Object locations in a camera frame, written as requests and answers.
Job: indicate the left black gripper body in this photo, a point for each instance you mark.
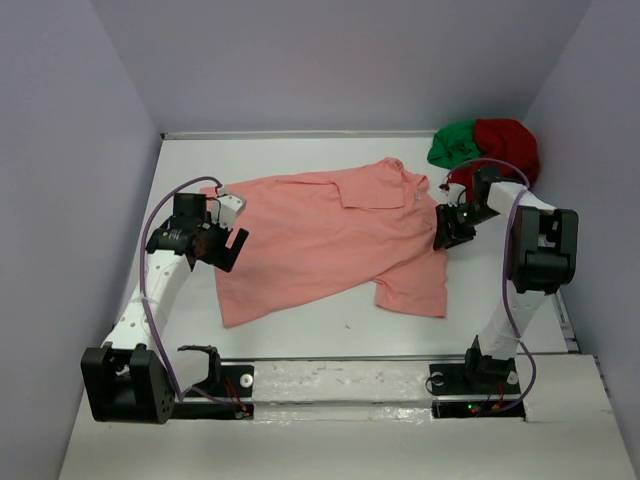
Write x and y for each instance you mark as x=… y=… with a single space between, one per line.
x=216 y=237

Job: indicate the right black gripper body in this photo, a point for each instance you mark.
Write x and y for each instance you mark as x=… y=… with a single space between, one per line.
x=462 y=220

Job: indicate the pink t shirt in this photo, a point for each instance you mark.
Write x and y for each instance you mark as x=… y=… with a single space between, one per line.
x=316 y=234

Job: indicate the red t shirt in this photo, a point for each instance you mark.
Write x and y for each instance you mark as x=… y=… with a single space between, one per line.
x=504 y=144

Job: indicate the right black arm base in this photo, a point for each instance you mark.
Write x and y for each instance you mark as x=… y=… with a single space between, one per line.
x=456 y=397

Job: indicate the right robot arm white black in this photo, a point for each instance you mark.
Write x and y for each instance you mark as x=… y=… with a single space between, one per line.
x=539 y=256

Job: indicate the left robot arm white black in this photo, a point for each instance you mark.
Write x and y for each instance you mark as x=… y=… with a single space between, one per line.
x=129 y=378

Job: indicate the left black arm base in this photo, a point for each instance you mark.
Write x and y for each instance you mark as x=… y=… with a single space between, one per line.
x=228 y=399

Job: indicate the green t shirt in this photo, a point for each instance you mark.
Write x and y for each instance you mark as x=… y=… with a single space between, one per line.
x=453 y=145

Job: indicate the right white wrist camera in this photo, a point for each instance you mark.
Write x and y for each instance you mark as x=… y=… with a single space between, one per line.
x=455 y=193

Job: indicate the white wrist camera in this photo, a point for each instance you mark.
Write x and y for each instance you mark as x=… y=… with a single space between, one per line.
x=455 y=193
x=227 y=208

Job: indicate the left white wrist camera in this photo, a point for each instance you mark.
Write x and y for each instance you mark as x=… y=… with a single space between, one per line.
x=227 y=208

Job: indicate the aluminium back rail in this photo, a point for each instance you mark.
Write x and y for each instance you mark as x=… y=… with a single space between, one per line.
x=293 y=134

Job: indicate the aluminium front rail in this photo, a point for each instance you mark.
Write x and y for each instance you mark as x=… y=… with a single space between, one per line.
x=446 y=358

